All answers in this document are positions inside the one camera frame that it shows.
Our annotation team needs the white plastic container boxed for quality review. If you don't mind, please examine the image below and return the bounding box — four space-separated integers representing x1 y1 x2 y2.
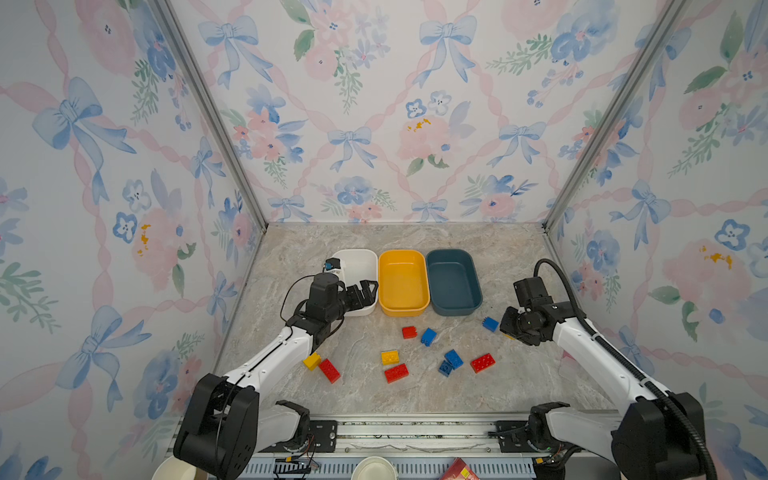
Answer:
329 249 379 317

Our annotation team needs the yellow plastic container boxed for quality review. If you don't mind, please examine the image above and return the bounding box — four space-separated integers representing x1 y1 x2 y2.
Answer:
378 250 431 317

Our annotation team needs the blue lego brick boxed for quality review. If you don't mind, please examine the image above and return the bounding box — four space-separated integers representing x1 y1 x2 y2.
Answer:
445 349 464 369
482 317 499 332
420 328 437 347

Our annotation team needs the dark teal plastic container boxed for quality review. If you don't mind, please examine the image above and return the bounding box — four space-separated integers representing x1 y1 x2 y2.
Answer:
426 249 483 317

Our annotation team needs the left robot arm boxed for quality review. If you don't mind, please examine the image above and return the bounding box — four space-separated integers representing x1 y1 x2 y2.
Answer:
173 272 379 479

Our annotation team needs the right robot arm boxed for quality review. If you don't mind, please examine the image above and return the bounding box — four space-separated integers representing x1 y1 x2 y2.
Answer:
500 276 718 479

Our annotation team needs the small red lego brick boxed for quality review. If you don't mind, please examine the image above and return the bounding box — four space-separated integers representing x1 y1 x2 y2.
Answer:
402 326 418 339

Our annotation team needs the yellow lego brick left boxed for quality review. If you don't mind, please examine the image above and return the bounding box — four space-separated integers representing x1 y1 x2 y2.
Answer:
303 353 323 371

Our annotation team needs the yellow lego brick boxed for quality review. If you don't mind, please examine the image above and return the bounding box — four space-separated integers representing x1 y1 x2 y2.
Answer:
381 350 400 366
303 353 323 371

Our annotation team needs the yellow lego brick centre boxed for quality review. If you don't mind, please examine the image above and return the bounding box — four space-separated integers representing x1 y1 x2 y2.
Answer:
381 350 400 366

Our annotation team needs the red lego brick right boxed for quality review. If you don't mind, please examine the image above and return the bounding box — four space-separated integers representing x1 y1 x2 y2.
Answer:
470 353 496 373

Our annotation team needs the red lego brick left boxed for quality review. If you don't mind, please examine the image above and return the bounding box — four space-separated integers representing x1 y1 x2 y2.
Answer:
319 359 341 384

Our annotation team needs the long red lego centre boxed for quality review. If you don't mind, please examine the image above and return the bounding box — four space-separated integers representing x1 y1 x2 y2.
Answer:
384 364 409 384

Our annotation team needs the small dark blue lego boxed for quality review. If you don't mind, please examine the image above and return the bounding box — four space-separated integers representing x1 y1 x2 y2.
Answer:
438 360 453 377

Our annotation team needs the white bowl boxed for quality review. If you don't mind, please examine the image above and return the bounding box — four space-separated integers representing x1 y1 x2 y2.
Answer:
351 456 398 480

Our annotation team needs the red packet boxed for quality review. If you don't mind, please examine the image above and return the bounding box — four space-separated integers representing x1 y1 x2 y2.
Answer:
440 458 479 480

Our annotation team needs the beige paper cup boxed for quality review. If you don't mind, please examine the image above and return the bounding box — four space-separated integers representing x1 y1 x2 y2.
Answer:
151 456 198 480

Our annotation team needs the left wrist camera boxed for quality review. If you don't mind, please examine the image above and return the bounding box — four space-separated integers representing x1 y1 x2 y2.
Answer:
324 257 342 272

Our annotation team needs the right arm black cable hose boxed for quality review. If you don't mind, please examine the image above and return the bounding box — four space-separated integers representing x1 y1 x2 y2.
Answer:
532 258 719 480

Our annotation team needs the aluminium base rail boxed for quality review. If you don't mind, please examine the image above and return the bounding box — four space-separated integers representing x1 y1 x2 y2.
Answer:
235 413 622 479

